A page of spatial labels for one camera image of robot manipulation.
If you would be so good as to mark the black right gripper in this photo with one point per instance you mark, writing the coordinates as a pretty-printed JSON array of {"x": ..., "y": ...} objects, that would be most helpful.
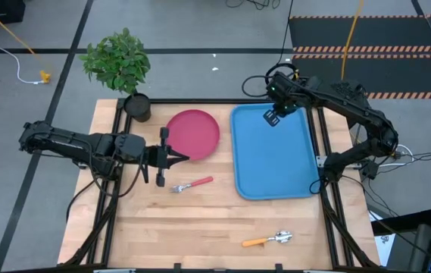
[{"x": 283, "y": 95}]

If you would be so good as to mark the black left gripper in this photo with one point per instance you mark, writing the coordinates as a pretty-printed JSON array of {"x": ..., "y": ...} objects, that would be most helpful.
[{"x": 158, "y": 157}]

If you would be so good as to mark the red round plate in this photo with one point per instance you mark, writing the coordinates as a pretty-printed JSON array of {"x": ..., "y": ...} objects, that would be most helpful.
[{"x": 196, "y": 129}]

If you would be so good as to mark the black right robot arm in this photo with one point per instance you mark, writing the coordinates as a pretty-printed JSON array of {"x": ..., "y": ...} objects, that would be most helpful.
[{"x": 351, "y": 102}]

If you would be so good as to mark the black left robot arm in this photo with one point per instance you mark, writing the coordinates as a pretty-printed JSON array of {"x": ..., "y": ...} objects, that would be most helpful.
[{"x": 67, "y": 144}]

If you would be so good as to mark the blue plastic tray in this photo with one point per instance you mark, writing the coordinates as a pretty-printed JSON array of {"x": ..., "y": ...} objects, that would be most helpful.
[{"x": 272, "y": 163}]

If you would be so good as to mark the black plant pot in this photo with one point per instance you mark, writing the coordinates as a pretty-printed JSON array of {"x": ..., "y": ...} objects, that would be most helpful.
[{"x": 137, "y": 108}]

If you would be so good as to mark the black mat with hazard stripes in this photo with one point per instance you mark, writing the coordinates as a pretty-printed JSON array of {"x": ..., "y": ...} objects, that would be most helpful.
[{"x": 321, "y": 34}]

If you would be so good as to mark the green leafy plant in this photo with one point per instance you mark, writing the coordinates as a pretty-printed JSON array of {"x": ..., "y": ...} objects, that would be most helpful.
[{"x": 116, "y": 60}]

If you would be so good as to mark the black side desk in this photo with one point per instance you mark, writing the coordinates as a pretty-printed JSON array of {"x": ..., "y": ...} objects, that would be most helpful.
[{"x": 400, "y": 225}]

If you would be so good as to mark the white printed paper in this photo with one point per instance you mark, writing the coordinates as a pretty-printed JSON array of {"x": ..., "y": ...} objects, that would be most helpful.
[{"x": 383, "y": 250}]

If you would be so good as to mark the black aluminium table frame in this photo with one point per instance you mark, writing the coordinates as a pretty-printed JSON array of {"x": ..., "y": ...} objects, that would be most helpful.
[{"x": 200, "y": 101}]

